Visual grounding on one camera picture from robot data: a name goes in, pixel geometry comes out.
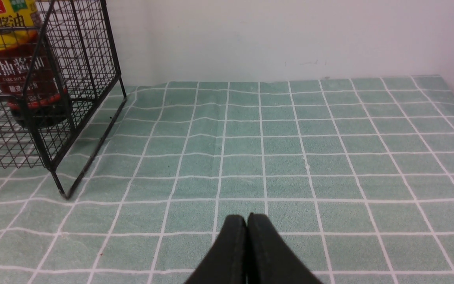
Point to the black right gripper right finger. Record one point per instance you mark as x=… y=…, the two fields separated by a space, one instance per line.
x=269 y=258

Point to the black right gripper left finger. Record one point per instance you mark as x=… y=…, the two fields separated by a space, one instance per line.
x=224 y=262

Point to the soy sauce bottle red cap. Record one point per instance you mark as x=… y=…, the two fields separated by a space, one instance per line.
x=25 y=67

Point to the green checkered tablecloth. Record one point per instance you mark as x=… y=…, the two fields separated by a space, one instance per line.
x=357 y=175

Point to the black wire mesh shelf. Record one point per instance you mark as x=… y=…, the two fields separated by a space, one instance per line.
x=58 y=63

